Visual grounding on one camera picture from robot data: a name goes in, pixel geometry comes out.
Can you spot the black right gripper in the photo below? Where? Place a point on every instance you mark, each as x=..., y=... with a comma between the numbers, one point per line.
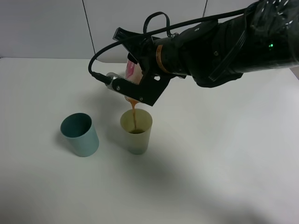
x=143, y=51

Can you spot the clear plastic drink bottle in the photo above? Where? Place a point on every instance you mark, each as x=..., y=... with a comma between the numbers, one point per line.
x=133, y=72

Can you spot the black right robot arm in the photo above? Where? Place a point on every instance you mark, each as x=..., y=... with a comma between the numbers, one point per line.
x=265, y=37

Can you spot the pale green plastic cup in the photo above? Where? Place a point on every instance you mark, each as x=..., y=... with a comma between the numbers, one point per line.
x=136, y=130

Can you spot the teal plastic cup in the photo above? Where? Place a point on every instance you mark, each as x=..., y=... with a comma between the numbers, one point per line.
x=80, y=132

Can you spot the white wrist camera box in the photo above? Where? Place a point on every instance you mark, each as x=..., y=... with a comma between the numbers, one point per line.
x=114, y=81

